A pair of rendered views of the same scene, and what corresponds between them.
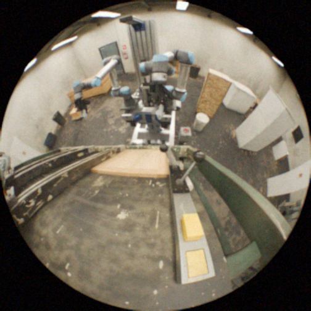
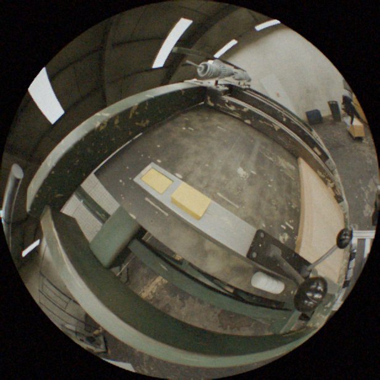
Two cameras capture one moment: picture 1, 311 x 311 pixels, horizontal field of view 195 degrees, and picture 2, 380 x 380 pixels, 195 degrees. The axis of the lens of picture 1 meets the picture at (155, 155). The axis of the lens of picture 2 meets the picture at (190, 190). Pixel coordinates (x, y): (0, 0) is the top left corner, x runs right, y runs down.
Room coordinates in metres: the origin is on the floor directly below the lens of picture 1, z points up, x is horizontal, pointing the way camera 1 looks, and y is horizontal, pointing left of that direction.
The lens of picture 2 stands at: (0.03, -0.13, 1.67)
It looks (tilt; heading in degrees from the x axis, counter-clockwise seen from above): 21 degrees down; 141
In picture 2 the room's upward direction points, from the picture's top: 41 degrees counter-clockwise
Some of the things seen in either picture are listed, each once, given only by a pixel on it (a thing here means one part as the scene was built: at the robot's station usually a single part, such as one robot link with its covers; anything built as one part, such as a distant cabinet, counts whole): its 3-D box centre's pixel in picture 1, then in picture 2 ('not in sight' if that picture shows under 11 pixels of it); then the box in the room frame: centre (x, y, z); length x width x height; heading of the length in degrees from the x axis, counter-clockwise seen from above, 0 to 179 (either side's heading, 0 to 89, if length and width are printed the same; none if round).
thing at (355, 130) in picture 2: (77, 113); (354, 128); (2.87, 2.70, 0.20); 0.61 x 0.53 x 0.40; 73
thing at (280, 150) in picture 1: (281, 151); not in sight; (-0.23, -5.03, 0.36); 0.58 x 0.45 x 0.72; 163
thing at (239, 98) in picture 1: (238, 97); not in sight; (2.10, -3.23, 0.48); 1.00 x 0.64 x 0.95; 73
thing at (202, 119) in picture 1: (201, 121); not in sight; (1.21, -1.19, 0.24); 0.32 x 0.30 x 0.47; 73
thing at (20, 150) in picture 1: (29, 155); (283, 103); (1.10, 4.39, 1.03); 0.61 x 0.58 x 2.05; 73
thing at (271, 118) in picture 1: (265, 126); not in sight; (0.59, -2.72, 0.88); 0.90 x 0.60 x 1.75; 73
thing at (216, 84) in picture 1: (211, 96); not in sight; (1.69, -1.58, 0.63); 0.50 x 0.42 x 1.25; 56
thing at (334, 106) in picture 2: (59, 119); (335, 111); (3.07, 3.99, 0.33); 0.52 x 0.51 x 0.65; 73
